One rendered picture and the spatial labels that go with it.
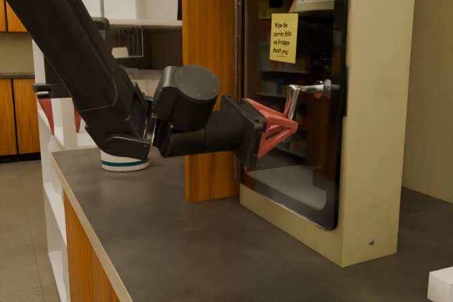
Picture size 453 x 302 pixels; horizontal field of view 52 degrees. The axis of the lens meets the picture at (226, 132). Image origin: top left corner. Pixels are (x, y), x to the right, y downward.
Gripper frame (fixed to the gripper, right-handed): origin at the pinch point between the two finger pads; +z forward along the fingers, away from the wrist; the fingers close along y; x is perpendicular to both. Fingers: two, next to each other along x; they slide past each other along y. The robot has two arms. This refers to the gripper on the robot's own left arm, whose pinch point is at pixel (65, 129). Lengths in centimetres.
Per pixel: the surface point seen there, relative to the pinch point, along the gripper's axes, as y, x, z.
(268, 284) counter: 20, -45, 17
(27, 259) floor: -6, 192, 109
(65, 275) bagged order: 8, 116, 87
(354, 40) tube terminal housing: 33, -45, -16
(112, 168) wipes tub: 13.6, 23.6, 15.2
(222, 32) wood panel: 30.7, -8.5, -18.4
